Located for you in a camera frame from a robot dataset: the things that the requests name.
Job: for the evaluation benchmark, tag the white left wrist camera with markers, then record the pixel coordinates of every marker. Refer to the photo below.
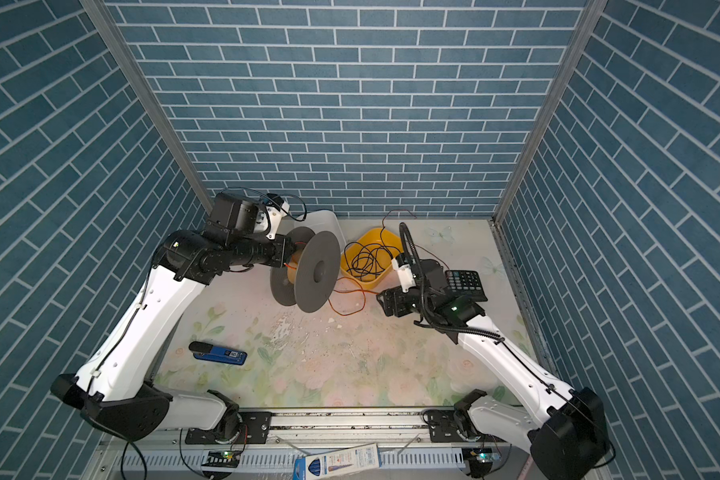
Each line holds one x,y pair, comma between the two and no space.
276,208

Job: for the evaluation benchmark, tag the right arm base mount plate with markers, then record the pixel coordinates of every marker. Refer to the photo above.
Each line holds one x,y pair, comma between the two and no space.
452,425

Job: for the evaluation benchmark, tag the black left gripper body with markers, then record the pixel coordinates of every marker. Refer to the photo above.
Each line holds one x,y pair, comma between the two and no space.
258,249

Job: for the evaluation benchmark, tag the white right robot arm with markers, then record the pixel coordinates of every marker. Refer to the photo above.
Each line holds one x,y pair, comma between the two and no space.
563,429

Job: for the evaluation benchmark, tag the yellow plastic tub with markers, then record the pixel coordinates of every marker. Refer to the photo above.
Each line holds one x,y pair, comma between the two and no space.
369,258

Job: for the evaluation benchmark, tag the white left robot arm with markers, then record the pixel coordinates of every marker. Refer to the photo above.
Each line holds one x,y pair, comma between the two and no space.
113,390

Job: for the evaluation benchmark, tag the white plastic tub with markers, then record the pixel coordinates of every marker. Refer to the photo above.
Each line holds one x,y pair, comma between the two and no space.
325,220

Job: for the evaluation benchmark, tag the metal frame corner post left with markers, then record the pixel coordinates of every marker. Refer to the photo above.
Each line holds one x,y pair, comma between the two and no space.
106,27

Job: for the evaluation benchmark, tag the white blue pen box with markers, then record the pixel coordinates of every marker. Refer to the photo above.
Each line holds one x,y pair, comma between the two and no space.
337,463

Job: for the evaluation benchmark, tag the metal frame corner post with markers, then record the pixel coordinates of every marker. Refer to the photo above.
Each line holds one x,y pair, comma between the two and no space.
106,27
579,39

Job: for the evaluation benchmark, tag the dark grey perforated spool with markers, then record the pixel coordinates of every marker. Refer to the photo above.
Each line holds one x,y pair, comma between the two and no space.
308,279

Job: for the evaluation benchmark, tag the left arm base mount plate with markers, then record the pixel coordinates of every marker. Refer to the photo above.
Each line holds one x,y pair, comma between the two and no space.
247,427

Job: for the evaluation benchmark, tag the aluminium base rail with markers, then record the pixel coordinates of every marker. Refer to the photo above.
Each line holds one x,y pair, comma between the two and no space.
401,436

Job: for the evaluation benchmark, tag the metal frame corner post right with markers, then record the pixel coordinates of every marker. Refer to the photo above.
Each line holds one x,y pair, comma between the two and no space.
579,39

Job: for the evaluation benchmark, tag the black desk calculator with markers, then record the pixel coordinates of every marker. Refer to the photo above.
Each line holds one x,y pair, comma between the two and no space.
466,283

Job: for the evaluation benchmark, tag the blue black utility knife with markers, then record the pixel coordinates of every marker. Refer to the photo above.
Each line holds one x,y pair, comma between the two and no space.
217,354

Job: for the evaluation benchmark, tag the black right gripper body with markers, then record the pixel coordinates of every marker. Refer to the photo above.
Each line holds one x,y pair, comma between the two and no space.
406,302

